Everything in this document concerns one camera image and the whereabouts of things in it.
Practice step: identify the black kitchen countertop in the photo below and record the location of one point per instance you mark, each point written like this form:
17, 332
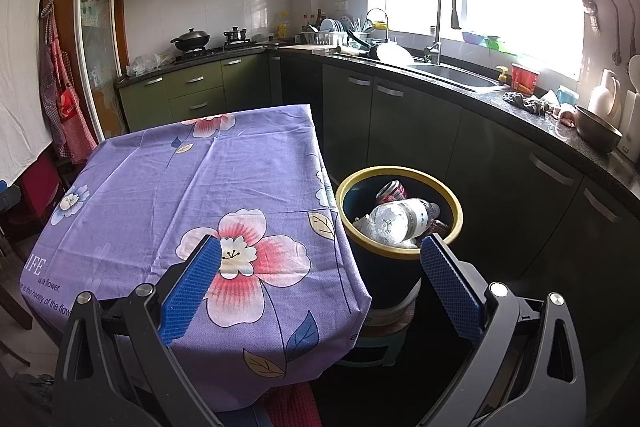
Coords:
530, 119

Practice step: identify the small black pot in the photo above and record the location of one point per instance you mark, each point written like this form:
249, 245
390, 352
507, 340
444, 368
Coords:
236, 36

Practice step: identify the base cabinet with drawers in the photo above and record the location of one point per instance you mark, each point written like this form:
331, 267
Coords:
200, 82

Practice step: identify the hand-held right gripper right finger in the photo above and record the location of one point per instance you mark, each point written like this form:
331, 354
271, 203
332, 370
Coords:
450, 287

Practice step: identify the purple floral tablecloth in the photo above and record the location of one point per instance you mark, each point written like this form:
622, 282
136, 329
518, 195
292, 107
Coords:
175, 187

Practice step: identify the purple plastic basin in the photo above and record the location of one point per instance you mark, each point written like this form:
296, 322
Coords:
474, 38

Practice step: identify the small red noodle cup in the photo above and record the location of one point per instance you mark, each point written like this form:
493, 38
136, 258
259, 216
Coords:
525, 79

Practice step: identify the red checked apron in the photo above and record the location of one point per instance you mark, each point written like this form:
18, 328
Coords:
67, 107

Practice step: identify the small stool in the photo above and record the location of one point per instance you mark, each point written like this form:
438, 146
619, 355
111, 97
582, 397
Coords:
385, 347

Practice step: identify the sliding glass door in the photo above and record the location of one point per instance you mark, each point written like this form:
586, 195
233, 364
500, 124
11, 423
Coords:
100, 32

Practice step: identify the steel sink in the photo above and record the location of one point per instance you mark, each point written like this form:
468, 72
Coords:
455, 76

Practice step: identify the dark metal bowl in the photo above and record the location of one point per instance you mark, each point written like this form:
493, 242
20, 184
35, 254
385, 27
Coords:
597, 132

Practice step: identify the black wok with lid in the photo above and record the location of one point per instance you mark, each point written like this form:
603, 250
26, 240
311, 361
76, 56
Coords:
191, 39

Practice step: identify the black frying pan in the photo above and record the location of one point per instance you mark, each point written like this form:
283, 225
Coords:
362, 44

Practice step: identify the clear plastic bags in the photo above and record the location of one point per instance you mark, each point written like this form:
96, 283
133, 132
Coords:
147, 66

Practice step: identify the crushed red can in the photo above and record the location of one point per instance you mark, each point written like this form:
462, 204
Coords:
392, 192

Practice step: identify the white dish rack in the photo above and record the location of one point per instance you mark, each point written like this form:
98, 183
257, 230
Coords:
325, 36

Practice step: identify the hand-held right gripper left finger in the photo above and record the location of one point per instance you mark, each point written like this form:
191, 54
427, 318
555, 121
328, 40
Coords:
192, 287

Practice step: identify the yellow oil bottle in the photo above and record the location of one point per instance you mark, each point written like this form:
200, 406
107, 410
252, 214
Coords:
284, 26

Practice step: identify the wooden chair red cushion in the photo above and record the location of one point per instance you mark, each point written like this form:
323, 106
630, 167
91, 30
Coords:
40, 187

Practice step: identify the gas stove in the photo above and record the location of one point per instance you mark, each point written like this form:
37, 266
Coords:
220, 52

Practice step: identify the green plastic basin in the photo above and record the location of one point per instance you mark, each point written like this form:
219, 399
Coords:
497, 44

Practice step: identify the sink base cabinet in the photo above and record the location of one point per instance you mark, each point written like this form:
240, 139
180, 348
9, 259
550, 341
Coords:
415, 122

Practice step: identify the white hanging cloth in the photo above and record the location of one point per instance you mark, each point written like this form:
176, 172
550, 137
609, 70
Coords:
20, 57

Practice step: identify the red woven mat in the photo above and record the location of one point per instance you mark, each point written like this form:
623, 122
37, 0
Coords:
297, 407

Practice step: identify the steel gooseneck faucet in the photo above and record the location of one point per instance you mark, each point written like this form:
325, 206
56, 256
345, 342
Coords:
439, 22

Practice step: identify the clear plastic water bottle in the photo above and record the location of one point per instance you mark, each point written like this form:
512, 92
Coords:
400, 219

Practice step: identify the white plate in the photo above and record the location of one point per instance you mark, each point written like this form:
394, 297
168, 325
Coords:
395, 54

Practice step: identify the white jug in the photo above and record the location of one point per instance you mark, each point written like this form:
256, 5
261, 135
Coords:
602, 99

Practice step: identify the dark rag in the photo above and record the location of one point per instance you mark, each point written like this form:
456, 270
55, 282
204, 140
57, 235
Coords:
527, 102

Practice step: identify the black yellow-rimmed trash bin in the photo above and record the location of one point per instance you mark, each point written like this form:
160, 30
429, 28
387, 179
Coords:
380, 272

